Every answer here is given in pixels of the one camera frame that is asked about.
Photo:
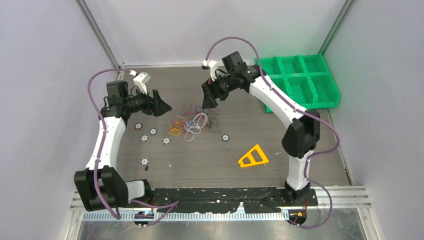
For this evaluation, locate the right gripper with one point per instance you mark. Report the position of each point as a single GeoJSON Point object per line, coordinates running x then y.
{"type": "Point", "coordinates": [211, 88]}

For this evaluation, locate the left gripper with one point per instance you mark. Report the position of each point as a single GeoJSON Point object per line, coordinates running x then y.
{"type": "Point", "coordinates": [155, 106]}

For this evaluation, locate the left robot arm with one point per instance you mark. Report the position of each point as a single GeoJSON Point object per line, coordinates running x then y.
{"type": "Point", "coordinates": [100, 183]}

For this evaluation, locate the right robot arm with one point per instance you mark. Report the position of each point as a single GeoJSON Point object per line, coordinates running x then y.
{"type": "Point", "coordinates": [302, 126]}

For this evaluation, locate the poker chip upper left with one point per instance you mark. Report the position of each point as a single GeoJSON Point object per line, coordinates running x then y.
{"type": "Point", "coordinates": [153, 131]}

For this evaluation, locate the poker chip centre right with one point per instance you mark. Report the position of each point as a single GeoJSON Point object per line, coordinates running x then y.
{"type": "Point", "coordinates": [225, 137]}

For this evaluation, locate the poker chip lower left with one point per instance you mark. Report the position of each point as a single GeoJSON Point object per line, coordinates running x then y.
{"type": "Point", "coordinates": [144, 161]}

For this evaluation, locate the green compartment bin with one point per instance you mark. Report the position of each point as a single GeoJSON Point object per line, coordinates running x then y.
{"type": "Point", "coordinates": [304, 78]}

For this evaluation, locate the left controller board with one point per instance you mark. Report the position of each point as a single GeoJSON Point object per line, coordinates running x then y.
{"type": "Point", "coordinates": [143, 217]}

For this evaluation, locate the controller board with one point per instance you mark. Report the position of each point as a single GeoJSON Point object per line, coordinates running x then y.
{"type": "Point", "coordinates": [297, 217]}
{"type": "Point", "coordinates": [143, 217]}

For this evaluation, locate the right controller board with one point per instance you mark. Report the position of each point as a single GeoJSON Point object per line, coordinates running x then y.
{"type": "Point", "coordinates": [297, 217]}

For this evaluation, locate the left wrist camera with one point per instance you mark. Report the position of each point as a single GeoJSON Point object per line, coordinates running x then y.
{"type": "Point", "coordinates": [141, 81]}

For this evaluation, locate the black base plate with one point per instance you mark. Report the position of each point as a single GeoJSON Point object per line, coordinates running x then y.
{"type": "Point", "coordinates": [228, 199]}

